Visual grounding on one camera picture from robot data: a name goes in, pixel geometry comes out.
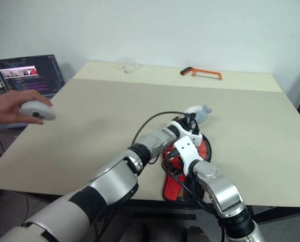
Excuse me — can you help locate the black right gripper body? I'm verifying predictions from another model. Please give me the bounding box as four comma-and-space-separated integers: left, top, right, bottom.
164, 148, 185, 177

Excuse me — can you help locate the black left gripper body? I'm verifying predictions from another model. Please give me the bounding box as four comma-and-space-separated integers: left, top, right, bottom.
175, 113, 201, 136

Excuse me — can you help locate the red mesh bag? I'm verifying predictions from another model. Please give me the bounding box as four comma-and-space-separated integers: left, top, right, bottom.
161, 133, 212, 202

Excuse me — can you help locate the white computer mouse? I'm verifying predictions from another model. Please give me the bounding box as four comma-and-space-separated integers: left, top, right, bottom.
18, 100, 57, 122

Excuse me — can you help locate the person's bare hand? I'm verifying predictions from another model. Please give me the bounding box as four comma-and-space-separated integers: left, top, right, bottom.
0, 89, 53, 126

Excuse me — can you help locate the orange hacksaw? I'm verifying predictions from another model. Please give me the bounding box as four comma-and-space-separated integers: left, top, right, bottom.
179, 67, 223, 82

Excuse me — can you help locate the clear plastic bag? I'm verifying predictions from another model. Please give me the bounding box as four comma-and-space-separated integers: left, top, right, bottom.
114, 56, 141, 75

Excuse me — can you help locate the black open laptop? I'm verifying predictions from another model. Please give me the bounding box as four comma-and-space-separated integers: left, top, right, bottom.
0, 53, 66, 131

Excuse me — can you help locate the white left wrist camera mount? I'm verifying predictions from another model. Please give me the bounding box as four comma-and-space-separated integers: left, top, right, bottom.
166, 120, 204, 147

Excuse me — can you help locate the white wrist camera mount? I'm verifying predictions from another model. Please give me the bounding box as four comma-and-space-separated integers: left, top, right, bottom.
173, 136, 204, 175
166, 120, 204, 147

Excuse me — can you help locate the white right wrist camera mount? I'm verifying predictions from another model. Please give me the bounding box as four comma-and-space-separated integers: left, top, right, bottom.
173, 136, 204, 175

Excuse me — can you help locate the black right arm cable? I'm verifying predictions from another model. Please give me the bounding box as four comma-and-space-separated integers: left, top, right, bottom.
161, 151, 229, 242

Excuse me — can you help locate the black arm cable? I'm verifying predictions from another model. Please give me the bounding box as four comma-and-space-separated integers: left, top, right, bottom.
161, 151, 229, 242
130, 110, 199, 166

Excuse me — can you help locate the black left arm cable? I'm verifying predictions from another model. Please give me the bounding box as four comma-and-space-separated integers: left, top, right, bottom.
130, 110, 199, 166

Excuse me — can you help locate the black table frame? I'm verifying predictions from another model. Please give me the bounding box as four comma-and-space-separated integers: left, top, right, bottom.
0, 187, 300, 224

